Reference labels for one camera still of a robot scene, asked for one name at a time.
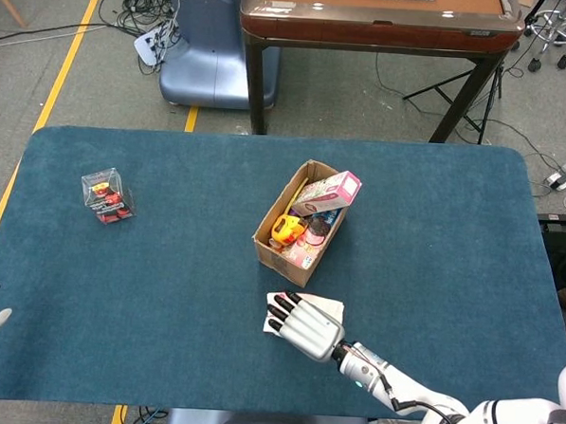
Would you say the brown mahjong table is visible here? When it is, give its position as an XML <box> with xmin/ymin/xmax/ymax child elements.
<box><xmin>233</xmin><ymin>0</ymin><xmax>527</xmax><ymax>148</ymax></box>

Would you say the black cable bundle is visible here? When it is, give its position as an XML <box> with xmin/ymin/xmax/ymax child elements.
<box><xmin>95</xmin><ymin>0</ymin><xmax>184</xmax><ymax>78</ymax></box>

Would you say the long black floor cable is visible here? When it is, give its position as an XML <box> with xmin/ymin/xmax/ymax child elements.
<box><xmin>0</xmin><ymin>16</ymin><xmax>137</xmax><ymax>53</ymax></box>

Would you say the white power strip with plugs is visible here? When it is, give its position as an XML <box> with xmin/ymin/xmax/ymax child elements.
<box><xmin>132</xmin><ymin>21</ymin><xmax>173</xmax><ymax>68</ymax></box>

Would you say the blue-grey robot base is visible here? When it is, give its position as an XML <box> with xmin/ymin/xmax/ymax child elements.
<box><xmin>156</xmin><ymin>0</ymin><xmax>283</xmax><ymax>112</ymax></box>

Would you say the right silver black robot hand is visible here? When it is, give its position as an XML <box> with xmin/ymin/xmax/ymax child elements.
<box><xmin>264</xmin><ymin>289</ymin><xmax>349</xmax><ymax>364</ymax></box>

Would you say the brown cardboard box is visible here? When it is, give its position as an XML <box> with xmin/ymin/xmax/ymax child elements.
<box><xmin>248</xmin><ymin>156</ymin><xmax>359</xmax><ymax>291</ymax></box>

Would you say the chrome stool with castors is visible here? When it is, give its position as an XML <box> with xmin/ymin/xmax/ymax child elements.
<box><xmin>521</xmin><ymin>0</ymin><xmax>566</xmax><ymax>75</ymax></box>

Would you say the yellow tape measure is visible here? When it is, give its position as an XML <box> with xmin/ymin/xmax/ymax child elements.
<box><xmin>269</xmin><ymin>173</ymin><xmax>314</xmax><ymax>248</ymax></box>

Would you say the blue felt table mat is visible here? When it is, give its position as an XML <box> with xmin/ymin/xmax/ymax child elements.
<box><xmin>0</xmin><ymin>120</ymin><xmax>566</xmax><ymax>424</ymax></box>

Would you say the pink white snack pack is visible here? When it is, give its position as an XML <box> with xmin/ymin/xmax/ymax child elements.
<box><xmin>282</xmin><ymin>220</ymin><xmax>330</xmax><ymax>271</ymax></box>

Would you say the clear coffee capsule box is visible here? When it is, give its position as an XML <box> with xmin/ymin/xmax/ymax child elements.
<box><xmin>79</xmin><ymin>164</ymin><xmax>140</xmax><ymax>228</ymax></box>

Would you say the pink white carton box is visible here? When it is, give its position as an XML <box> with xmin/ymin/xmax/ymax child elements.
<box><xmin>289</xmin><ymin>167</ymin><xmax>364</xmax><ymax>222</ymax></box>

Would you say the black tripod stand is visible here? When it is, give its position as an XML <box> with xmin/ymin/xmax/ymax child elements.
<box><xmin>400</xmin><ymin>61</ymin><xmax>505</xmax><ymax>146</ymax></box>

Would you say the white pink wet wipes pack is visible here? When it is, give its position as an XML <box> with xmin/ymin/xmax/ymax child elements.
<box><xmin>263</xmin><ymin>290</ymin><xmax>346</xmax><ymax>342</ymax></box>

